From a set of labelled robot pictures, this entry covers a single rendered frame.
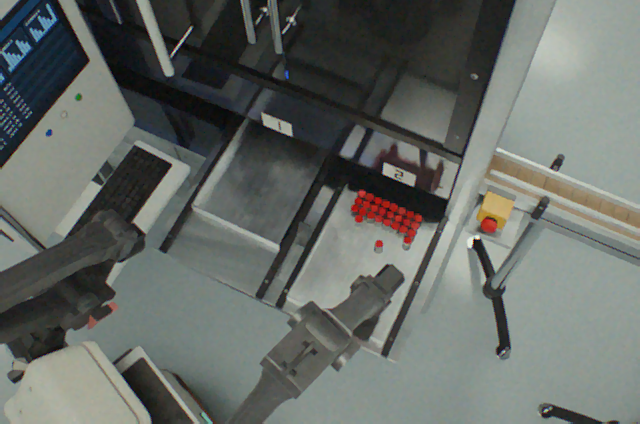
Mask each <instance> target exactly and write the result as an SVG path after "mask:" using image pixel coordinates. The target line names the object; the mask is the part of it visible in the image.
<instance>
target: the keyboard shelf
mask: <svg viewBox="0 0 640 424"><path fill-rule="evenodd" d="M134 145H137V146H138V147H140V148H142V149H144V150H146V151H148V152H150V153H152V154H154V155H156V156H158V157H160V158H162V159H164V160H166V161H169V162H171V163H172V164H173V167H172V168H171V169H170V171H169V172H167V174H166V175H165V176H164V178H163V179H162V180H161V182H160V183H159V185H158V187H157V188H156V190H155V191H154V192H153V194H152V195H151V196H150V198H149V199H148V200H147V202H146V203H145V204H144V207H143V208H142V210H141V211H140V212H139V214H138V215H137V216H136V218H135V219H134V220H133V222H135V223H136V224H137V225H138V226H139V228H140V229H141V230H142V231H143V232H144V233H145V234H147V233H148V231H149V230H150V229H151V227H152V226H153V224H154V222H155V221H156V219H157V218H158V217H159V215H160V214H161V212H162V211H163V210H164V208H165V207H167V205H168V204H169V202H170V200H171V199H172V197H173V196H174V195H175V193H176V192H177V190H178V189H179V188H180V186H181V185H182V182H183V181H184V180H185V178H186V177H187V176H188V174H189V173H190V167H189V166H187V164H185V163H183V162H182V161H180V160H178V159H176V158H174V157H172V156H170V155H168V154H165V153H163V152H161V151H159V150H157V149H155V148H153V147H151V146H149V145H147V144H145V142H143V141H141V140H136V141H135V144H134ZM134 145H133V146H134ZM133 146H132V147H133ZM102 187H103V186H102ZM102 187H100V186H98V184H97V183H95V182H93V181H90V182H89V183H88V186H87V187H86V188H85V189H84V191H83V192H82V193H81V194H80V196H79V197H78V198H77V200H76V201H75V202H74V203H73V205H72V206H71V207H70V208H69V211H68V212H67V214H66V216H65V217H64V218H63V220H62V221H61V222H60V223H59V225H58V226H57V227H56V228H55V230H54V232H56V233H57V234H59V235H61V236H63V237H64V238H65V237H66V235H67V234H68V233H69V231H70V230H71V229H72V228H73V226H74V225H75V224H76V222H77V220H78V219H79V217H80V216H81V215H82V213H83V211H84V210H85V209H86V207H87V206H88V205H89V203H90V202H91V201H92V200H93V198H94V197H95V196H96V194H97V193H98V192H99V190H100V189H101V188H102ZM133 222H132V223H133ZM64 238H63V239H64ZM63 239H62V241H63ZM128 260H129V259H128ZM128 260H126V261H125V262H123V263H116V264H115V266H114V267H113V269H112V271H111V273H110V275H109V277H108V278H107V280H106V283H107V284H108V285H109V286H110V285H111V284H112V283H113V281H114V280H115V278H116V277H117V276H118V274H119V273H120V271H121V270H122V269H123V267H124V266H125V265H126V263H127V262H128Z"/></svg>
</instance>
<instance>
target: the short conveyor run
mask: <svg viewBox="0 0 640 424"><path fill-rule="evenodd" d="M564 159H565V155H564V154H561V153H560V154H558V155H557V157H556V158H555V159H554V162H553V163H552V165H551V166H550V168H549V169H548V168H546V167H543V166H541V165H538V164H535V163H533V161H530V160H528V159H524V158H521V157H519V156H516V155H514V154H511V153H509V152H506V151H503V150H501V149H498V148H497V149H496V151H495V154H494V156H493V158H492V161H491V163H490V166H489V169H488V171H487V173H486V176H485V178H484V180H483V181H485V182H487V183H490V185H492V186H495V187H497V188H500V189H502V190H505V191H507V192H510V193H512V194H515V195H517V196H516V199H515V201H514V204H513V208H514V209H516V210H519V211H521V212H523V213H524V214H523V217H522V218H523V219H525V220H528V221H530V222H532V223H536V224H538V225H541V226H543V227H546V228H548V229H551V230H553V231H556V232H558V233H560V234H562V235H564V236H567V237H569V238H572V239H574V240H577V241H579V242H582V243H584V244H586V245H589V246H591V247H594V248H596V249H599V250H601V251H604V252H606V253H609V254H611V255H613V256H615V257H617V258H620V259H622V260H625V261H627V262H630V263H632V264H635V265H636V266H639V267H640V206H639V205H637V204H634V203H631V202H629V201H627V200H625V199H622V198H620V197H617V196H614V195H612V194H609V193H607V192H604V191H602V190H599V189H596V188H594V186H592V187H591V185H590V184H587V183H584V182H582V181H579V180H577V179H574V178H572V177H569V176H566V175H564V174H561V173H559V172H558V171H559V170H560V168H561V166H562V165H563V162H564ZM515 177H516V178H515Z"/></svg>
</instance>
